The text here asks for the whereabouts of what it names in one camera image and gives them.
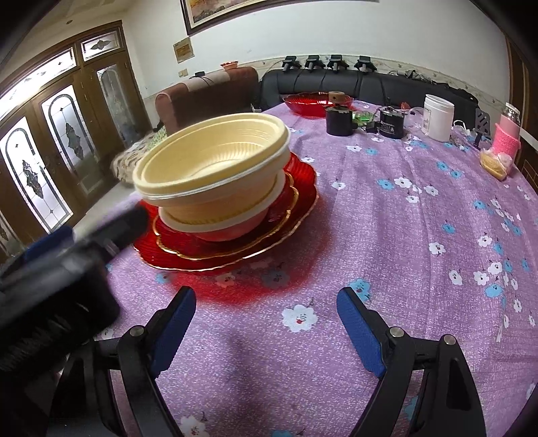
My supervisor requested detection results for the red bowl far end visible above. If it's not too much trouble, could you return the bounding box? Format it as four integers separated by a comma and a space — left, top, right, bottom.
283, 91, 353, 118

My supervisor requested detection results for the small red gold-rimmed plate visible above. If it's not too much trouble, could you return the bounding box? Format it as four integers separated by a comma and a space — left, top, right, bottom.
151, 172, 299, 261

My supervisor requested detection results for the pink sleeved glass bottle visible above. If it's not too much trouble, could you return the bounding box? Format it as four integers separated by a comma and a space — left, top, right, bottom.
492, 103, 521, 159

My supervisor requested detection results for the large red scalloped plate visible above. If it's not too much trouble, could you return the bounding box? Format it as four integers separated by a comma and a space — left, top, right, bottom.
133, 154, 318, 272

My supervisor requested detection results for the black phone stand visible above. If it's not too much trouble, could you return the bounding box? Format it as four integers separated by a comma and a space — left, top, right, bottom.
473, 108, 491, 149

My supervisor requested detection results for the black leather sofa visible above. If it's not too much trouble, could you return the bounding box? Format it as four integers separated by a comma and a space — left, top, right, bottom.
255, 69, 479, 129

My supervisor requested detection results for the framed horse painting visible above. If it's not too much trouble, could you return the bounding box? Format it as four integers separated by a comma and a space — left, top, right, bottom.
180, 0, 380, 37

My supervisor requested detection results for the black pot with wooden spool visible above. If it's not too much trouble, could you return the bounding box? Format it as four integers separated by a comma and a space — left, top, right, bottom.
325, 91, 355, 136

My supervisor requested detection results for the purple floral tablecloth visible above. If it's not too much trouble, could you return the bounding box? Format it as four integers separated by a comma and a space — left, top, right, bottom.
103, 105, 537, 436

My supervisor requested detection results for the patterned blanket cushion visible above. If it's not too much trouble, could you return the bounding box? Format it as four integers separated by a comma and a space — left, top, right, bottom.
110, 126, 168, 185

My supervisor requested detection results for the cream plastic bowl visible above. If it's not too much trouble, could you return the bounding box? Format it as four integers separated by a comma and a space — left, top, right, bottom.
132, 113, 290, 199
133, 142, 290, 232

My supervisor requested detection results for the white plastic jar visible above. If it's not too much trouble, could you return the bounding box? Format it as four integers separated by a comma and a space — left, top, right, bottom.
421, 94, 455, 142

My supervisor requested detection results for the brown armchair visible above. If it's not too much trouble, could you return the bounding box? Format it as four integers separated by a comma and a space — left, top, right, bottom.
155, 67, 259, 135

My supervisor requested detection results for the wooden glass door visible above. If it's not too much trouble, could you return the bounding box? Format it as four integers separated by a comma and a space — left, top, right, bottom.
1, 21, 150, 261

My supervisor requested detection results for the large white paper bowl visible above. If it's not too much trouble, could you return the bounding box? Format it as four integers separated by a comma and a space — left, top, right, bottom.
159, 170, 286, 233

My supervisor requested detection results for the black cylindrical device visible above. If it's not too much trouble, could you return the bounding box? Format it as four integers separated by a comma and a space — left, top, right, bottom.
378, 107, 405, 139

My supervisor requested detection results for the bag of snacks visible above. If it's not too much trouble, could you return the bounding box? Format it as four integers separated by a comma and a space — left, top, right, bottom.
479, 149, 513, 181

